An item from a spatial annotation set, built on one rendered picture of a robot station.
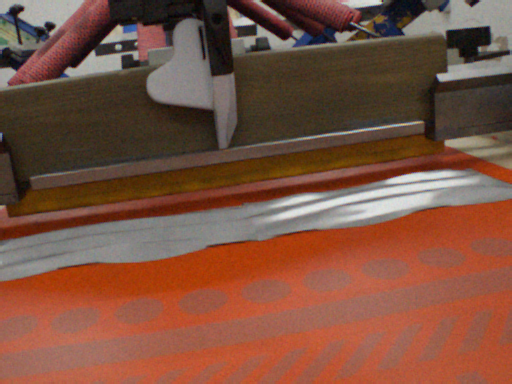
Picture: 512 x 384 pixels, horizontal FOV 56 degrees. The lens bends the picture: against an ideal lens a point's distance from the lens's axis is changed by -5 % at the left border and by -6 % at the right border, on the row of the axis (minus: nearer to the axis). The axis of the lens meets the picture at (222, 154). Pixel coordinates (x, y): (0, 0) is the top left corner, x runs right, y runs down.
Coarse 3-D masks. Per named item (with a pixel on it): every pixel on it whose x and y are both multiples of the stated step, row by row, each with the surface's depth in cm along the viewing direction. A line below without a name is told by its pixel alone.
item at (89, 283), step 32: (192, 192) 40; (224, 192) 39; (0, 224) 38; (32, 224) 37; (64, 224) 36; (192, 256) 28; (224, 256) 27; (256, 256) 27; (0, 288) 26; (32, 288) 26; (64, 288) 25; (96, 288) 25; (128, 288) 24; (160, 288) 24
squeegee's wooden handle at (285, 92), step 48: (288, 48) 37; (336, 48) 36; (384, 48) 37; (432, 48) 37; (0, 96) 34; (48, 96) 35; (96, 96) 35; (144, 96) 36; (240, 96) 36; (288, 96) 37; (336, 96) 37; (384, 96) 37; (48, 144) 35; (96, 144) 36; (144, 144) 36; (192, 144) 37
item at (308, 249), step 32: (416, 160) 41; (448, 160) 40; (480, 160) 39; (256, 192) 38; (288, 192) 37; (384, 224) 28; (416, 224) 28; (448, 224) 27; (480, 224) 26; (288, 256) 26; (320, 256) 25; (352, 256) 25
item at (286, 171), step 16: (432, 144) 40; (320, 160) 39; (336, 160) 39; (352, 160) 39; (368, 160) 39; (384, 160) 40; (224, 176) 38; (240, 176) 39; (256, 176) 39; (272, 176) 39; (288, 176) 39; (112, 192) 38; (128, 192) 38; (144, 192) 38; (160, 192) 38; (176, 192) 38; (16, 208) 37; (32, 208) 37; (48, 208) 37; (64, 208) 38
